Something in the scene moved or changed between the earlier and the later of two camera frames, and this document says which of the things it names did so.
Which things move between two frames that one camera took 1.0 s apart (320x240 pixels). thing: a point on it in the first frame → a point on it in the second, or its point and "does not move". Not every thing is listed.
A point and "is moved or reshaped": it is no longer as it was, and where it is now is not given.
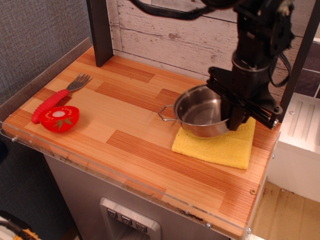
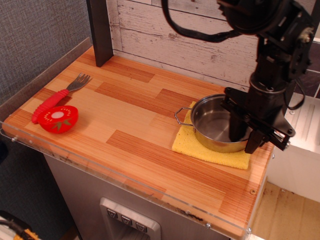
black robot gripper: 245,92 → 258,113
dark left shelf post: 99,19 does not move
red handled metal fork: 53,100 does not move
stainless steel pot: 198,111 is moved or reshaped
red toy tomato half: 59,119 does not move
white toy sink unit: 295,162 does not move
